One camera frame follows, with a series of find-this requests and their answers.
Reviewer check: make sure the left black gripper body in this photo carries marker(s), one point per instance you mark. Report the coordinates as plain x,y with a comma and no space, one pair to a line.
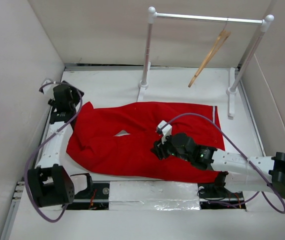
76,98

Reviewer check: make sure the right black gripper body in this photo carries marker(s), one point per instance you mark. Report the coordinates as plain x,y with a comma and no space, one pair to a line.
167,148

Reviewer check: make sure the red trousers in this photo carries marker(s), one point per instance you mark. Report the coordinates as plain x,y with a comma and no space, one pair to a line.
117,141

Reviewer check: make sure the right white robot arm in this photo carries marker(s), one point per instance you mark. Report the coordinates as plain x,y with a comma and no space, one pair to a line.
237,174

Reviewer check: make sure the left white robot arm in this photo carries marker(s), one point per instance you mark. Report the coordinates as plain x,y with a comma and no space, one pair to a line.
49,182

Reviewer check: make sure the wooden clothes hanger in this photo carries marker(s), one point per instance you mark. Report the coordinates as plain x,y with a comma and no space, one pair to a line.
219,42

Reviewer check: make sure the silver taped foam strip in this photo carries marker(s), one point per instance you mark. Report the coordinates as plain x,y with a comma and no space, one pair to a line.
153,196

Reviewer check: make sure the white clothes rack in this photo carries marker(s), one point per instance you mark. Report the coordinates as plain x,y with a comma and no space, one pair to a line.
234,80

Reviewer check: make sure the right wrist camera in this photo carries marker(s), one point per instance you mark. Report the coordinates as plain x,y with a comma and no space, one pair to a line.
164,129

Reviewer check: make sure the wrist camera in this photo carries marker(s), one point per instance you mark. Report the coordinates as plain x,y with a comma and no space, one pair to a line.
46,85
164,129

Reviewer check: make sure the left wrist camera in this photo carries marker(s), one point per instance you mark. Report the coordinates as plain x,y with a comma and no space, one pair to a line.
46,85

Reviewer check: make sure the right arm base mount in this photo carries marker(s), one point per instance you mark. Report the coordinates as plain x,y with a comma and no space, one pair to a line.
214,196

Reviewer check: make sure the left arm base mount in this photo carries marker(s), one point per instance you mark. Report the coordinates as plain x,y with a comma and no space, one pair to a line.
88,194

